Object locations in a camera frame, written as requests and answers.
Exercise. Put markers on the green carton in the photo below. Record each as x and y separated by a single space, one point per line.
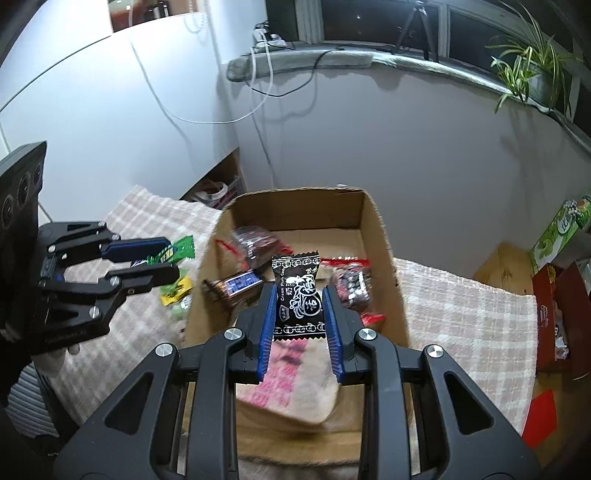
554 235

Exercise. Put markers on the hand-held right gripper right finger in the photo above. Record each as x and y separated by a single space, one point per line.
332 337

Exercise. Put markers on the white power strip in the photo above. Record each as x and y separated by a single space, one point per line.
270 41

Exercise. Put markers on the brown chocolate bar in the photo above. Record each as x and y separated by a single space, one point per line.
235 286

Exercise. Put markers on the beige plaid blanket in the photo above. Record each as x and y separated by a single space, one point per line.
461 314

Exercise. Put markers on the potted spider plant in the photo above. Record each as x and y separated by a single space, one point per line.
535 78

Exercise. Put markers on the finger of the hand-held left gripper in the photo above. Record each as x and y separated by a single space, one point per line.
138 244
147 276

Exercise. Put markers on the dark green snack packet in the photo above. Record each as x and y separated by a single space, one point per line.
182 249

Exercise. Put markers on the brown cardboard box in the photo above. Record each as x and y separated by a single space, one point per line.
300 207

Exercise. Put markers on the person's left hand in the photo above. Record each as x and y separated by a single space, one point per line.
53 360

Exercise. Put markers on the black tripod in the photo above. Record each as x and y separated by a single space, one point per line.
427 32

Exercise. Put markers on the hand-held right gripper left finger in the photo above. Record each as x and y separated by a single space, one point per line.
268 332

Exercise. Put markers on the pale green candy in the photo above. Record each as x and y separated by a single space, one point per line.
178 314

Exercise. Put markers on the white ribbed panel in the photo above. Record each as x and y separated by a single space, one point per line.
27 397

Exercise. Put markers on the yellow-green snack packet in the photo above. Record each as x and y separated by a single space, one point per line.
175 290

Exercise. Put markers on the red envelope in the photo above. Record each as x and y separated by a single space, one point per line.
542 415

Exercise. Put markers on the wooden wardrobe niche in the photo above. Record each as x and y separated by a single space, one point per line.
138 14

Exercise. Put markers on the dark red box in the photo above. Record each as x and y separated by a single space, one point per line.
549 300

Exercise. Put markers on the black candy packet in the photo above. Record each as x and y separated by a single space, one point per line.
298 295

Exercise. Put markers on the clear packet of dark snacks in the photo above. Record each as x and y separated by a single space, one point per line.
353 286
254 244

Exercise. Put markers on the window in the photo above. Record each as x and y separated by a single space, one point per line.
443 23

